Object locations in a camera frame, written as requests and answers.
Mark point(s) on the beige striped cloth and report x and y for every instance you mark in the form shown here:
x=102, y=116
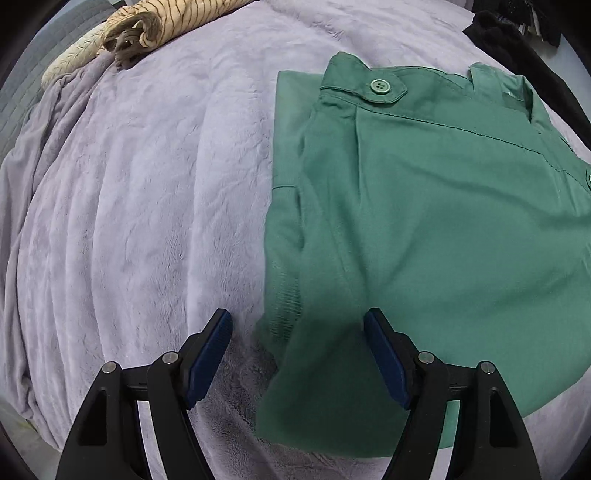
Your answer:
x=175, y=21

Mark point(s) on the brown cloth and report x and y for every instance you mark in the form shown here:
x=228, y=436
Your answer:
x=129, y=48

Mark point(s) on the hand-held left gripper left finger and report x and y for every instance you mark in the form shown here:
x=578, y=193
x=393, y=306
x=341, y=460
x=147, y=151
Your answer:
x=207, y=357

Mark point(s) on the black garment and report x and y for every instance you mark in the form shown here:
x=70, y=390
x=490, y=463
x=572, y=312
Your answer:
x=531, y=60

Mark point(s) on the cream knitted cloth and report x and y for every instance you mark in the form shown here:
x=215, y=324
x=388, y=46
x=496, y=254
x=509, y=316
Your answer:
x=74, y=57

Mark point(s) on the green work jacket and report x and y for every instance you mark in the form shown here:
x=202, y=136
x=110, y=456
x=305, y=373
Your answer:
x=438, y=221

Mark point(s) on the grey quilted headboard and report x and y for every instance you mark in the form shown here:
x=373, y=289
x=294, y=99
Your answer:
x=32, y=60

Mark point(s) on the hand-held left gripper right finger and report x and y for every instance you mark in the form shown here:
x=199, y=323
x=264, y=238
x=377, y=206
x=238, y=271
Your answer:
x=385, y=357

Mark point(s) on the bedside clutter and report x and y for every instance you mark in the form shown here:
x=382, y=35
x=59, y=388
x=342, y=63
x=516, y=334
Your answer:
x=531, y=18

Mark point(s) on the lavender plush blanket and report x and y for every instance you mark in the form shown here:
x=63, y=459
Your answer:
x=138, y=207

